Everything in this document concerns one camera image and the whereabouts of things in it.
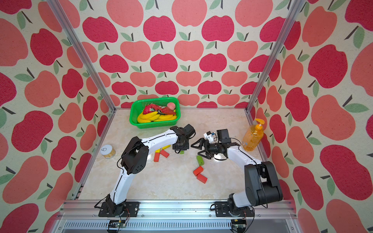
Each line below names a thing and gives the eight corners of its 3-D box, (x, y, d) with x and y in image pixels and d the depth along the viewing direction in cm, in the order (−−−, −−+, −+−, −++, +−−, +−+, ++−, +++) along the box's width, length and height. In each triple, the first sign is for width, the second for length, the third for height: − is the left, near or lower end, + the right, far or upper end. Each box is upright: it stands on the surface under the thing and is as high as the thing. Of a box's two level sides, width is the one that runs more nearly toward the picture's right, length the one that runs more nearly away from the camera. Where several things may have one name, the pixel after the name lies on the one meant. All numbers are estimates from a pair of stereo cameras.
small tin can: (102, 158, 95) (97, 154, 90) (106, 149, 100) (102, 144, 95) (113, 158, 95) (110, 154, 90) (117, 149, 100) (113, 144, 95)
